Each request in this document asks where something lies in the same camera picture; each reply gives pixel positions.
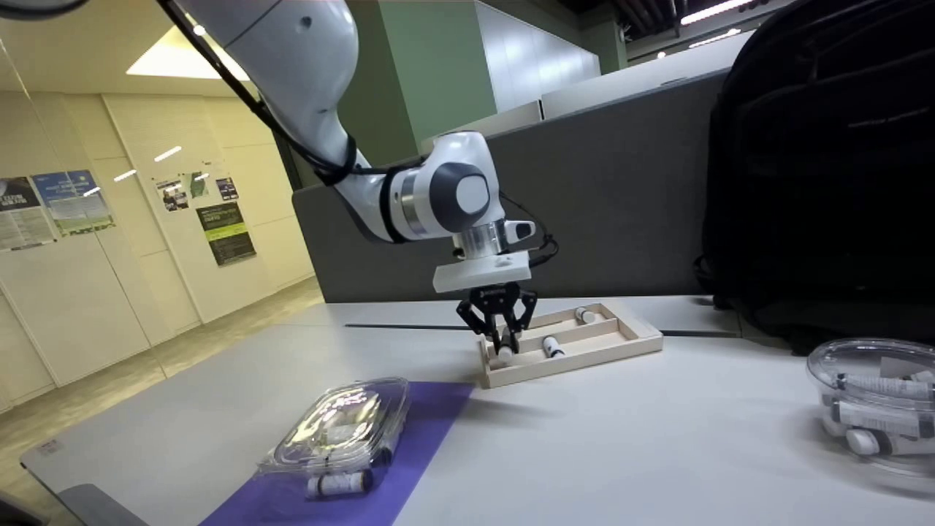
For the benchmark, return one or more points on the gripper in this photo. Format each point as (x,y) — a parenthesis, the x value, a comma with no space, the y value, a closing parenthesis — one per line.
(497,298)

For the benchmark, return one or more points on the small white bottle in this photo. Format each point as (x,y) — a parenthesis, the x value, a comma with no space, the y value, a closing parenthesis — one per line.
(337,483)
(505,353)
(586,315)
(880,418)
(863,441)
(553,347)
(887,385)

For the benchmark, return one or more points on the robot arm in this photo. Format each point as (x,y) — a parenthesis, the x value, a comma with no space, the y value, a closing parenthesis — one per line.
(307,66)

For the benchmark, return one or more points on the wooden tray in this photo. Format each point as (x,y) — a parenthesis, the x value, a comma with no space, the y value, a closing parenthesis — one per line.
(584,351)

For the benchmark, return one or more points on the purple mat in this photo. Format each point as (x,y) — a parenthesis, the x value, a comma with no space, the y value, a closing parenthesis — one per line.
(424,438)

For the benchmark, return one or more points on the grey desk partition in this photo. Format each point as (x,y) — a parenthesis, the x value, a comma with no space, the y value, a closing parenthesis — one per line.
(621,197)

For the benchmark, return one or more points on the clear plastic lidded container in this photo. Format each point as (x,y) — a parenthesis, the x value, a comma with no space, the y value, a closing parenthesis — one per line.
(343,427)

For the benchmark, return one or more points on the dark poster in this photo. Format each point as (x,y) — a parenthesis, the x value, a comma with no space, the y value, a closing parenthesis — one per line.
(225,234)

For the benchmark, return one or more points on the small poster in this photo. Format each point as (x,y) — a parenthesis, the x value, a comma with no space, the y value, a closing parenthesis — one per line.
(227,188)
(199,184)
(172,196)

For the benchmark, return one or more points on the clear plastic bowl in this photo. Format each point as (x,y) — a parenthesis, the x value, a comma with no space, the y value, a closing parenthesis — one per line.
(847,358)

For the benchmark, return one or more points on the black backpack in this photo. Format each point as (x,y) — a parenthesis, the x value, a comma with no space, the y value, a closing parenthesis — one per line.
(825,168)

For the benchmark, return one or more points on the ceiling strip light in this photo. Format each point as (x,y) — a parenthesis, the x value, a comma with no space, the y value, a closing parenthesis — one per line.
(712,11)

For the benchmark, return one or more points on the ceiling light panel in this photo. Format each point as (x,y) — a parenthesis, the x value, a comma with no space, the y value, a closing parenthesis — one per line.
(175,62)

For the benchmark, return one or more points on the row of posters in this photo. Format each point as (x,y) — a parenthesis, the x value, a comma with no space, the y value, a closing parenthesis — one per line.
(69,201)

